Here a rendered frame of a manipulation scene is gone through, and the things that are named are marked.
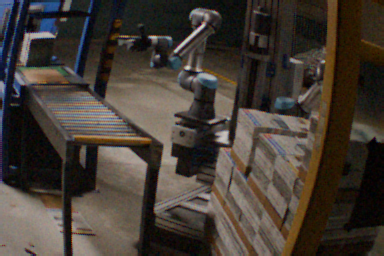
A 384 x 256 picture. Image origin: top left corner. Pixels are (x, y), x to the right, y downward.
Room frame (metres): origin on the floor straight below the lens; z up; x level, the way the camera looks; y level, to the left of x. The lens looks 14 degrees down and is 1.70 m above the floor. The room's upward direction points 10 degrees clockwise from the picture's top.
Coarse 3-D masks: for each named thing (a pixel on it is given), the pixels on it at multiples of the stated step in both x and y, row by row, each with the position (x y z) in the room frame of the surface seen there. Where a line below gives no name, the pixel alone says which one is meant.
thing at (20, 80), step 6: (18, 72) 4.62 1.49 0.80; (60, 72) 4.78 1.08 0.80; (66, 72) 4.82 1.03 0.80; (72, 72) 4.87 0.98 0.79; (18, 78) 4.39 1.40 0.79; (24, 78) 4.38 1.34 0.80; (66, 78) 4.57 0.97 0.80; (72, 78) 4.59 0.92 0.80; (78, 78) 4.65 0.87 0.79; (18, 84) 4.28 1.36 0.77; (24, 84) 4.20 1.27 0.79; (36, 84) 4.25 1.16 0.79; (42, 84) 4.28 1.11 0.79; (48, 84) 4.31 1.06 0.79; (54, 84) 4.34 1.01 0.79; (60, 84) 4.37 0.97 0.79; (66, 84) 4.39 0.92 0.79; (72, 84) 4.42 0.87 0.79; (18, 90) 4.25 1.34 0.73; (24, 90) 4.19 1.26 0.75
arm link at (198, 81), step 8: (192, 80) 3.98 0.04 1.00; (200, 80) 3.92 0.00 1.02; (208, 80) 3.91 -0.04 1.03; (216, 80) 3.94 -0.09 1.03; (192, 88) 3.96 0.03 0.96; (200, 88) 3.91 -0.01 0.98; (208, 88) 3.90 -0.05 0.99; (216, 88) 3.94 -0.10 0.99; (200, 96) 3.91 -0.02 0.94; (208, 96) 3.90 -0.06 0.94
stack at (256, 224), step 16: (224, 160) 3.20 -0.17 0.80; (224, 176) 3.14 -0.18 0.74; (240, 176) 2.89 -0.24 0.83; (224, 192) 3.09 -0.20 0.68; (240, 192) 2.87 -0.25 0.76; (208, 208) 3.30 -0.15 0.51; (240, 208) 2.78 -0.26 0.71; (256, 208) 2.57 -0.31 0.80; (208, 224) 3.24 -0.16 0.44; (224, 224) 2.95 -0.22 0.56; (240, 224) 2.72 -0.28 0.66; (256, 224) 2.52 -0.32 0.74; (272, 224) 2.33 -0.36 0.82; (208, 240) 3.19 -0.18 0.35; (224, 240) 2.87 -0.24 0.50; (240, 240) 2.65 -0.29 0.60; (256, 240) 2.44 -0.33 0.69; (272, 240) 2.26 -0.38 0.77
